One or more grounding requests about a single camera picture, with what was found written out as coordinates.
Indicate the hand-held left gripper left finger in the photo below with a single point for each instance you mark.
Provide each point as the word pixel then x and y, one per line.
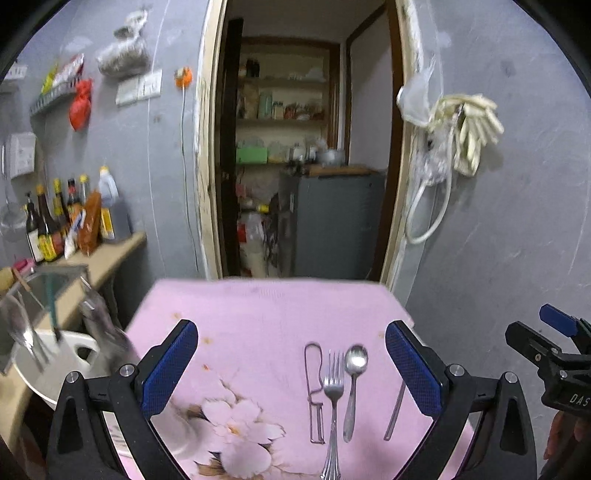
pixel 168 369

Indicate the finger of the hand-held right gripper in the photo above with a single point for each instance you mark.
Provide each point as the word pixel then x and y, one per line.
pixel 556 316
pixel 524 337

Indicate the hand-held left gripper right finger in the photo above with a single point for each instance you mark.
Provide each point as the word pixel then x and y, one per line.
pixel 413 369

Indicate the metal chopstick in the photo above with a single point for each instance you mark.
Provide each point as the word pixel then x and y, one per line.
pixel 396 406

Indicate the round metal spoon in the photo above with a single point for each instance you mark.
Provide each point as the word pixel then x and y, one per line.
pixel 356 360

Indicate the metal fork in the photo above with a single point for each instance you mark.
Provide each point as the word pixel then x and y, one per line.
pixel 334 392

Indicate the slim metal utensil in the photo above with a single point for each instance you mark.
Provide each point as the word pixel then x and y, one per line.
pixel 99 318

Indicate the metal peeler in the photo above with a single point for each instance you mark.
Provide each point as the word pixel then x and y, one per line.
pixel 316 415

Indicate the white plastic utensil caddy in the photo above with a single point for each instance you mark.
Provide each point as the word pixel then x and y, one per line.
pixel 60 369

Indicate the oval metal spoon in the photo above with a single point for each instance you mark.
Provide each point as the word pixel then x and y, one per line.
pixel 23 332

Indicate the person's right hand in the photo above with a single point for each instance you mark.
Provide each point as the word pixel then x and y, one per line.
pixel 561 434

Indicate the pink floral tablecloth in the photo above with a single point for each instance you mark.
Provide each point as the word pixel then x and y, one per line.
pixel 268 323

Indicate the beige kitchen counter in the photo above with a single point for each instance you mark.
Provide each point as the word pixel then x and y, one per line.
pixel 115 254

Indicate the steel sink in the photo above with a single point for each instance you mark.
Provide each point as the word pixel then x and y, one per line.
pixel 41 286

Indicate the plastic bottle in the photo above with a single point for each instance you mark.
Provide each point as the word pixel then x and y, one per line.
pixel 255 244

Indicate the white seasoning packet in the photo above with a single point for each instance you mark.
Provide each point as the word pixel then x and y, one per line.
pixel 71 240

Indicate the orange seasoning packet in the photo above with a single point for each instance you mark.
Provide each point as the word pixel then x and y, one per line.
pixel 90 226

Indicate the grey fridge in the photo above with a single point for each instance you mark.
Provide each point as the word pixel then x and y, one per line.
pixel 332 226

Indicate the large oil jug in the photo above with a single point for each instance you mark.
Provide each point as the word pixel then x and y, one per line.
pixel 113 212

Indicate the pink sponge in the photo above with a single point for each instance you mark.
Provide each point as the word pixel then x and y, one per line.
pixel 23 266

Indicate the soy sauce bottle yellow label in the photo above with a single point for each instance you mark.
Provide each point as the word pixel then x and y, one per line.
pixel 48 235

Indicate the dark sauce bottle red label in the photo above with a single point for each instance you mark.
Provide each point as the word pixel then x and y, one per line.
pixel 74 198

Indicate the clear plastic bag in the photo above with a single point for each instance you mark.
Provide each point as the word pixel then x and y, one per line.
pixel 431 161

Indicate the clear bottle yellow cap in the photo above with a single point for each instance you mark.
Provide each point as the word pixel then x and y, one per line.
pixel 84 187

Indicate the cream rubber gloves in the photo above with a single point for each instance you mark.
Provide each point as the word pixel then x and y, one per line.
pixel 475 129

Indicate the wooden cutting board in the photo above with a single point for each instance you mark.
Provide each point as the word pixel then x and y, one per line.
pixel 341 170

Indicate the metal pot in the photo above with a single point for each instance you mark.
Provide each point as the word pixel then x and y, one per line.
pixel 330 158

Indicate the green box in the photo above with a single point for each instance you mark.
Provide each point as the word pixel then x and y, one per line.
pixel 251 154

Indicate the white plastic bag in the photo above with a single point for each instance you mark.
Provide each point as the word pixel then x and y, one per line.
pixel 415 101

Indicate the red plastic bag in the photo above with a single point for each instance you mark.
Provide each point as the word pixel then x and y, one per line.
pixel 81 108

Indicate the wooden pantry shelf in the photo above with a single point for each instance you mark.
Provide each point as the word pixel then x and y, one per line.
pixel 334 92

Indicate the snack packets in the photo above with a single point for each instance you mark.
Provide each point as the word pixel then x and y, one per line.
pixel 67 74

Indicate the clear bag of dried goods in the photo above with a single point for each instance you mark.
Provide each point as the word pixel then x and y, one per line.
pixel 124 55

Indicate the wooden door frame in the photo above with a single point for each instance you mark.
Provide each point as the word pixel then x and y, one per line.
pixel 205 161

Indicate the white wall box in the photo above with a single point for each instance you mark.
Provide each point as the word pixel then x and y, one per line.
pixel 22 154

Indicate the white wall socket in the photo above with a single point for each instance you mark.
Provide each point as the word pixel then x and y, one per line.
pixel 138 87

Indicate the orange wall hook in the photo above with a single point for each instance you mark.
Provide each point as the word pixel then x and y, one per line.
pixel 183 77

